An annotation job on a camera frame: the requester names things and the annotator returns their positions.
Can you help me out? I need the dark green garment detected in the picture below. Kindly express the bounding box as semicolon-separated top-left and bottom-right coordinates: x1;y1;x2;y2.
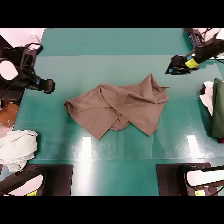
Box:
211;77;224;139

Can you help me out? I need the brown shirt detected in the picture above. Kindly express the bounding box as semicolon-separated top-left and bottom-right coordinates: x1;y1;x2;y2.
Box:
63;73;171;141

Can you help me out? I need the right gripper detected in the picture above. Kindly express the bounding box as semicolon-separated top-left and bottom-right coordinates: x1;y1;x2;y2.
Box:
165;54;198;76

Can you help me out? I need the white garment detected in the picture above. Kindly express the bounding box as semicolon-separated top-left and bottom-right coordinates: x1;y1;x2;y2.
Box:
199;80;215;117
0;129;40;173

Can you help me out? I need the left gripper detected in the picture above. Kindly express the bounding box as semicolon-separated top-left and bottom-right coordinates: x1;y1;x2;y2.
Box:
37;78;56;95

